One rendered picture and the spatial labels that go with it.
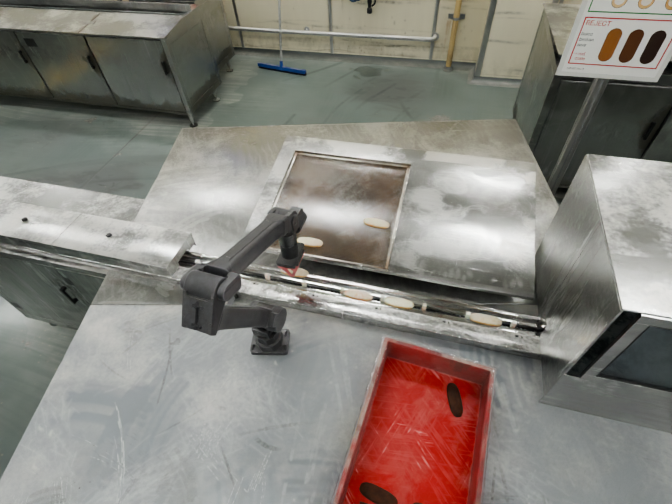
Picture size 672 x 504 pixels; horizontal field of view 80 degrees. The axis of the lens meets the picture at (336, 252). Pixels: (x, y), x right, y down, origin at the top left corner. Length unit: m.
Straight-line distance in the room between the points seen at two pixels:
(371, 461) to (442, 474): 0.18
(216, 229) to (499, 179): 1.16
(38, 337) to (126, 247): 1.37
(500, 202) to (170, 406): 1.32
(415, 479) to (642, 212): 0.86
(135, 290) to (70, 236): 0.35
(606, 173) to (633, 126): 1.70
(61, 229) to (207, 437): 1.04
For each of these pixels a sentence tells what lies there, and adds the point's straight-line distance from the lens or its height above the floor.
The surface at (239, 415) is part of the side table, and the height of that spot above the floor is 0.82.
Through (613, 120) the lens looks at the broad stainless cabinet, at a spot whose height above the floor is 0.67.
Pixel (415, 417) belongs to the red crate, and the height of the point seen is 0.82.
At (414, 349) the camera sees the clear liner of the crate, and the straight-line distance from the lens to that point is 1.21.
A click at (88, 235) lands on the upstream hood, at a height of 0.92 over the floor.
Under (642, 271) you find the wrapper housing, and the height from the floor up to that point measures 1.30.
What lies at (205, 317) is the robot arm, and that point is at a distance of 0.89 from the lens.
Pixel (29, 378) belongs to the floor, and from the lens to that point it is 2.79.
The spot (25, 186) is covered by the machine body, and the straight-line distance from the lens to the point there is 2.46.
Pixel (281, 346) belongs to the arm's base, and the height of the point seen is 0.84.
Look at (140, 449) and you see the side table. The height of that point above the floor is 0.82.
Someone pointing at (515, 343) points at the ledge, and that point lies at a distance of 1.36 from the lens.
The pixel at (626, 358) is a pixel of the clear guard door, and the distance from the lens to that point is 1.11.
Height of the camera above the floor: 1.98
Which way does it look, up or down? 49 degrees down
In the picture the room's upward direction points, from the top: 4 degrees counter-clockwise
